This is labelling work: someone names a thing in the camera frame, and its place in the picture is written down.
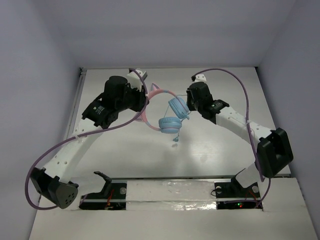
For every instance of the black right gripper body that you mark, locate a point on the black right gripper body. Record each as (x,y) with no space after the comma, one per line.
(193,105)

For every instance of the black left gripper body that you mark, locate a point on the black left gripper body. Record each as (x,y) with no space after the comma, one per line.
(139,99)

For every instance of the pink blue cat-ear headphones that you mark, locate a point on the pink blue cat-ear headphones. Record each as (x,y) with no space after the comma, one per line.
(176,112)

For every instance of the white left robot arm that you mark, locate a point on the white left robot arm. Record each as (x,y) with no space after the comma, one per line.
(49,184)

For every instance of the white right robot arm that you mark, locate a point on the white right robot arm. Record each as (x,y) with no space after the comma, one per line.
(272,149)

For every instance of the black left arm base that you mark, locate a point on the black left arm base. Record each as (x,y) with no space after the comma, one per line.
(111,197)

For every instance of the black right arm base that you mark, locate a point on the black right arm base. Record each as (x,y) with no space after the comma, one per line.
(232,196)

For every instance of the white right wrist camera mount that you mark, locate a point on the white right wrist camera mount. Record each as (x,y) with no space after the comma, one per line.
(199,78)

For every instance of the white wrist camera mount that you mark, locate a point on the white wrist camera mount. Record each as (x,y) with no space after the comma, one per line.
(199,78)
(134,78)

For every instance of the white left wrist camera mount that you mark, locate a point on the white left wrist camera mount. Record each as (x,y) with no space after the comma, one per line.
(134,78)

